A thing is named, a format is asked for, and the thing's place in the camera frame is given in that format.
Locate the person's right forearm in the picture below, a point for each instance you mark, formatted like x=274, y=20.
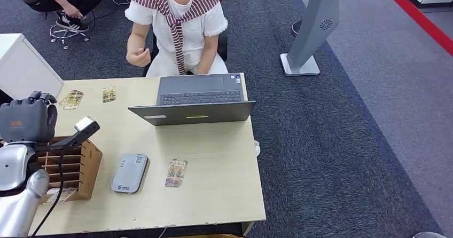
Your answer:
x=135, y=40

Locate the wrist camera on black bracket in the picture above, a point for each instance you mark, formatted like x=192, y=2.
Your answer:
x=86, y=125

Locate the black office chair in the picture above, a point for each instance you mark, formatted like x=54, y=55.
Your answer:
x=223, y=47

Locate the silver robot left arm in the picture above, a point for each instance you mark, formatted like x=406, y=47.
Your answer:
x=14, y=165

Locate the grey card reader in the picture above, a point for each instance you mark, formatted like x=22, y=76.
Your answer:
x=129, y=174

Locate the small white desk-edge object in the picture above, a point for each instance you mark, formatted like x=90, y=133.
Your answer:
x=257, y=148

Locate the small printed ID card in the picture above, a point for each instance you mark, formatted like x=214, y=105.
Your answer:
x=109, y=95

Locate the chrome stool base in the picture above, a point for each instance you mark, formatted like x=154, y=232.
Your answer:
x=63, y=35

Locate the dark round floor base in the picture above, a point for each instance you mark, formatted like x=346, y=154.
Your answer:
x=296, y=28

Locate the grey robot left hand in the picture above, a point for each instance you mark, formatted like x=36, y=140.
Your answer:
x=24, y=119

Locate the pale card in organizer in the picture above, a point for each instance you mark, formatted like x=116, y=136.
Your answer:
x=65, y=194

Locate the person's right hand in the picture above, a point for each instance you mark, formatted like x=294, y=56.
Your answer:
x=138, y=58

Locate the white cabinet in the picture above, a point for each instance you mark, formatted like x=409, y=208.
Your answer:
x=24, y=70

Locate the person's left forearm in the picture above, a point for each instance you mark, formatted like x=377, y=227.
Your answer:
x=208, y=56

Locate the wooden slotted card organizer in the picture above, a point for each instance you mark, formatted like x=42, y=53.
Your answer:
x=92, y=165

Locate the hotel key card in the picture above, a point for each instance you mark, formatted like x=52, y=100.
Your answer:
x=71, y=99
x=176, y=174

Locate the round grey object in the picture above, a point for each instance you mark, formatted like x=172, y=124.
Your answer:
x=429, y=235

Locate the dark grey open laptop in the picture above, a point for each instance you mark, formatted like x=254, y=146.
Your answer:
x=196, y=113

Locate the grey kiosk stand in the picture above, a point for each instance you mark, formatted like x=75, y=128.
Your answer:
x=314, y=23

